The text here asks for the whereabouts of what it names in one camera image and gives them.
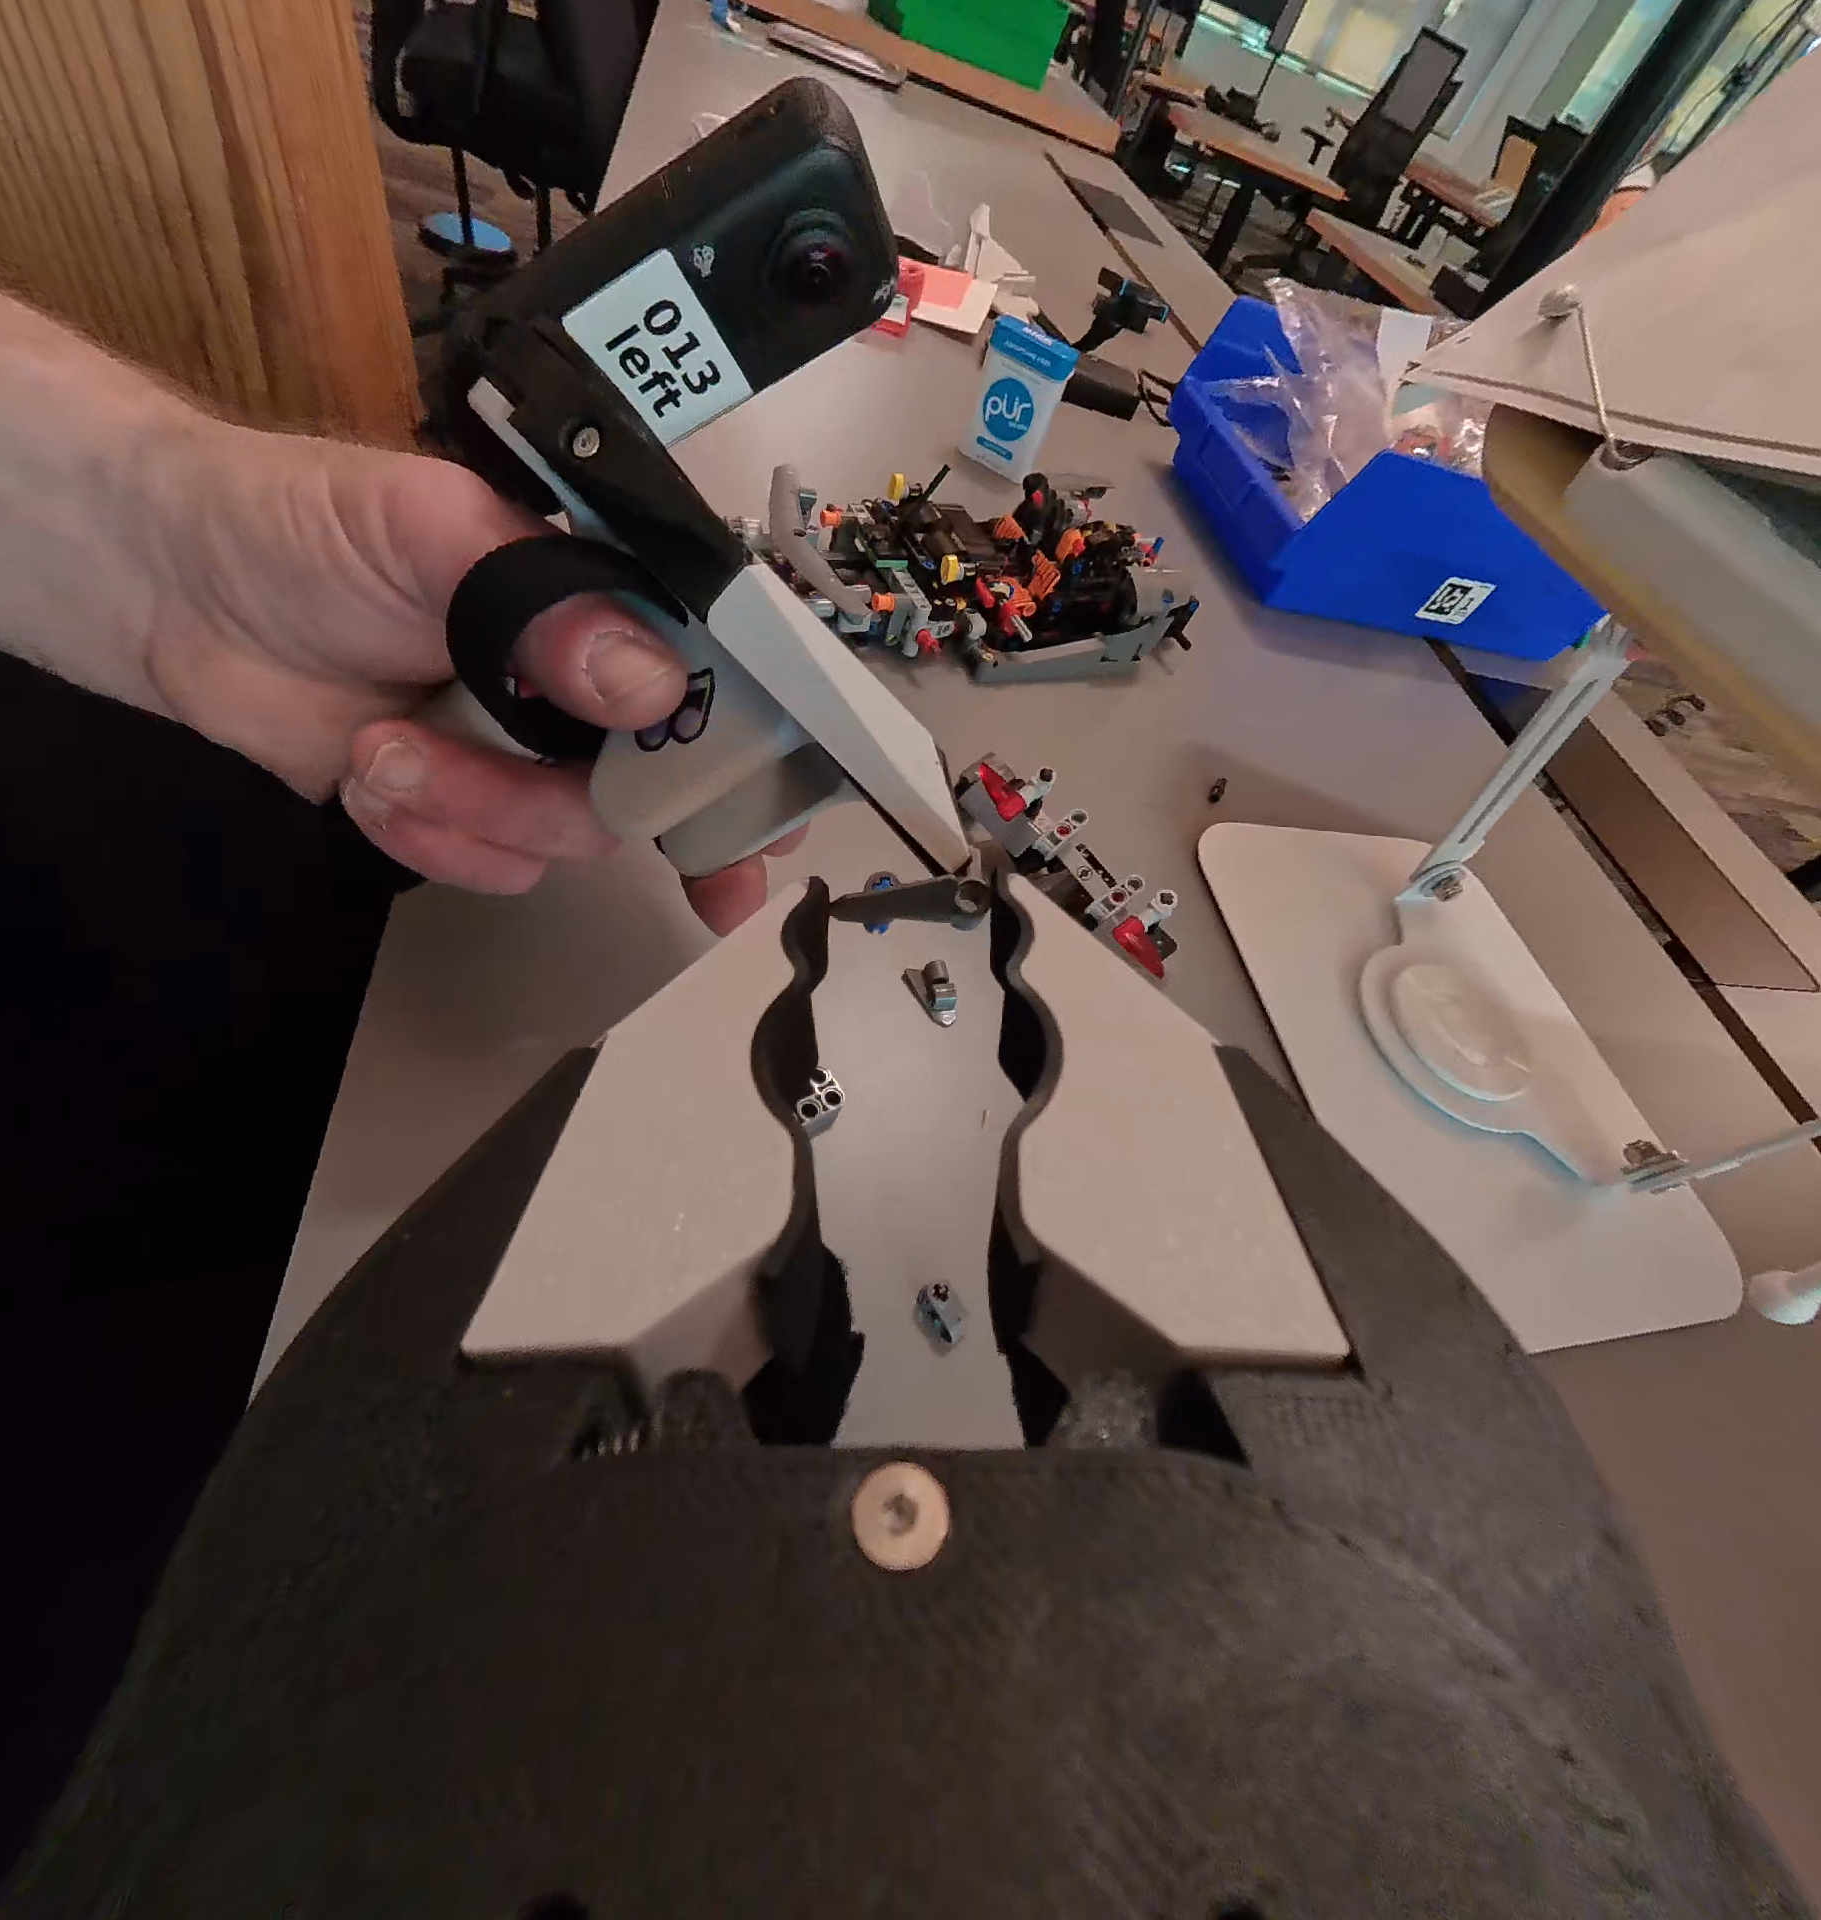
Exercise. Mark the short grey lego beam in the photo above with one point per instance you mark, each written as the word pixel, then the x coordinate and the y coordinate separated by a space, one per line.
pixel 822 1101

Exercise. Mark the black power adapter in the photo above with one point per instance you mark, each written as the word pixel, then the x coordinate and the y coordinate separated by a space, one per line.
pixel 1105 390

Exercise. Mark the person's left hand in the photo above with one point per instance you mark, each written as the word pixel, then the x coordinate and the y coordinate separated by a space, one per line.
pixel 297 601

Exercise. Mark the black mesh office chair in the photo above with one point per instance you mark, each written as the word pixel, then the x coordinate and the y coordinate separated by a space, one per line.
pixel 1397 112

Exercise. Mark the white blue gum box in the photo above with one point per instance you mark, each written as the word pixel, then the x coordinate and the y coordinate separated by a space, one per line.
pixel 1019 396

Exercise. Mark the wooden edged desk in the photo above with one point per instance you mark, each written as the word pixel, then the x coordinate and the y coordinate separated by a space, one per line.
pixel 1255 156

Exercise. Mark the black blue small device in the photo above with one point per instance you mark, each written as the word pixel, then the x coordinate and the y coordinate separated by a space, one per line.
pixel 1131 304

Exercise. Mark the grey red lego sub-assembly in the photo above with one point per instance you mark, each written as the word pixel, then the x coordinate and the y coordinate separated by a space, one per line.
pixel 1090 870

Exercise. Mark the pink paper sheet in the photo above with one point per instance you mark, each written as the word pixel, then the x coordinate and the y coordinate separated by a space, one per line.
pixel 942 301

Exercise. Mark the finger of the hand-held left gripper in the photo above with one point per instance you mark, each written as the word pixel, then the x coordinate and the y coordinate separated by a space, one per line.
pixel 852 706

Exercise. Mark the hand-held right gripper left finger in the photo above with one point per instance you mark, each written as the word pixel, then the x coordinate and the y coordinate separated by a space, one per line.
pixel 657 1170

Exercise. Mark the clear plastic bags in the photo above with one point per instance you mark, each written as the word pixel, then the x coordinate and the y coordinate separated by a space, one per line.
pixel 1360 375

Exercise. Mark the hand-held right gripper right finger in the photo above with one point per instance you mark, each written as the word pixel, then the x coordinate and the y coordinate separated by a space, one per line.
pixel 1152 1170

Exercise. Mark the green box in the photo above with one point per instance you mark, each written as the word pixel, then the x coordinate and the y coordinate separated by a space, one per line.
pixel 970 36

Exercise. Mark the white folded paper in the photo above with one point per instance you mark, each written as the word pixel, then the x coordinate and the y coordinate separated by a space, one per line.
pixel 992 246

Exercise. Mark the dark grey lego connector piece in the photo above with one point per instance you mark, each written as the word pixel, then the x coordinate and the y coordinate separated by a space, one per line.
pixel 927 900

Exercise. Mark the small grey lego bracket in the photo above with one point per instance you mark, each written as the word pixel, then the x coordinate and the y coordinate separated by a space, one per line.
pixel 932 992

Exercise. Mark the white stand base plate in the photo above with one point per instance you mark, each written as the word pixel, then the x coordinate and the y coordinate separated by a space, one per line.
pixel 1301 960

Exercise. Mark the small grey lego connector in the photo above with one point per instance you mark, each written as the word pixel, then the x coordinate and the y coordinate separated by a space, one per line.
pixel 942 1314

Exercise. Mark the person's left forearm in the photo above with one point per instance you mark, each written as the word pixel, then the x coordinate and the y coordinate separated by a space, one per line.
pixel 25 480

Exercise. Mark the blue plastic bin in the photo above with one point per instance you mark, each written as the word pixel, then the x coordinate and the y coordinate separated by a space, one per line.
pixel 1390 555

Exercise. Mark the wooden pillar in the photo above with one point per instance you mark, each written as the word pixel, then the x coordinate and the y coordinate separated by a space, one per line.
pixel 146 166

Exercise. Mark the black orange lego car model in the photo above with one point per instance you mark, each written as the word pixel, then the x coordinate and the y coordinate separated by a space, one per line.
pixel 987 576

